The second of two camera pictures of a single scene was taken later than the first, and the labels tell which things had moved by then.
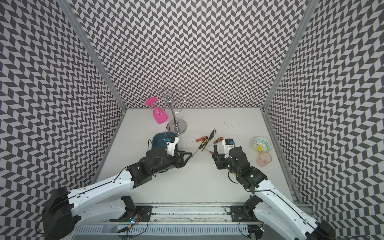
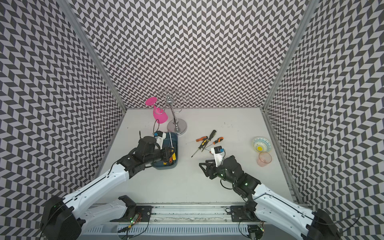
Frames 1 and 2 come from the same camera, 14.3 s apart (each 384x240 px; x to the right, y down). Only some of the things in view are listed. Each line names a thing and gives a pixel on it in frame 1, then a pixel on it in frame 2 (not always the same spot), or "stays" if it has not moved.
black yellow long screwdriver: [211, 137] stays
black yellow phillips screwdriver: [204, 142] stays
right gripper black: [219, 163] -> [207, 173]
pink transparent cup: [264, 159] stays
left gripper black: [182, 160] -> [166, 154]
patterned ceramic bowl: [261, 144] stays
